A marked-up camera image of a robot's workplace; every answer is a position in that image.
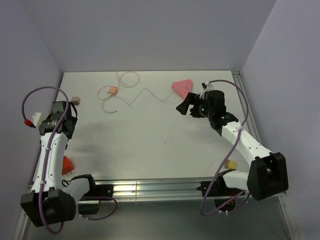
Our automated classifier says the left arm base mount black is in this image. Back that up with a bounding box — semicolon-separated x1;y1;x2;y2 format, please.
78;184;114;215

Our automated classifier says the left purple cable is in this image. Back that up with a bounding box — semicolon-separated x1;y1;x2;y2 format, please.
21;86;118;236

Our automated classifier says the yellow plug adapter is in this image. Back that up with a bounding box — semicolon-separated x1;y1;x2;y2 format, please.
224;160;237;170

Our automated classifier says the pink charger block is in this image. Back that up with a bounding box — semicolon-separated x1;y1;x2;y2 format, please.
108;86;118;96

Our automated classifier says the light blue thin cable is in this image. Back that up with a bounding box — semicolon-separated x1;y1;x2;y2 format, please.
101;88;185;107

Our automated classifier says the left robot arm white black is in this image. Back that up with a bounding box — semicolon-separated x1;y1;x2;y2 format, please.
20;101;98;227

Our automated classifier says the brown plug adapter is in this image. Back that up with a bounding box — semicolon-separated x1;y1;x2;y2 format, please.
70;96;81;106

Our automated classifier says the aluminium rail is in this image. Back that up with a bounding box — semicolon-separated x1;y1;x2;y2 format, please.
26;178;287;205
231;70;261;143

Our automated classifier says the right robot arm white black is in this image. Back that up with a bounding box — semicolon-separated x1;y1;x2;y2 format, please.
176;90;289;201

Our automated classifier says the aluminium front rail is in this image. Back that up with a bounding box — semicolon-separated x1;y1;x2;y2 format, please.
26;178;287;205

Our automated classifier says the aluminium right side rail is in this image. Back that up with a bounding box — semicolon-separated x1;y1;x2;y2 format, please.
231;70;261;143

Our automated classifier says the red cube socket adapter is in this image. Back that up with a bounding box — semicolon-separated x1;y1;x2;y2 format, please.
61;156;75;175

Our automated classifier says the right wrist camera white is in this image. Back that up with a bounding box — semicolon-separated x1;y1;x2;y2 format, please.
200;81;215;99

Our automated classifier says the pink thin cable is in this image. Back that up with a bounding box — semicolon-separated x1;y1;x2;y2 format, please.
96;70;141;115

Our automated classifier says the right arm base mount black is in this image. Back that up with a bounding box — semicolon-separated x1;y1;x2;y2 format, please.
196;177;245;207

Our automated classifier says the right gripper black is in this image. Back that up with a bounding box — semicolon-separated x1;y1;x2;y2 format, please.
176;92;214;119

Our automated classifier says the pink triangular power strip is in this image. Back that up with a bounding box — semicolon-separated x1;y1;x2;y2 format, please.
171;79;193;100

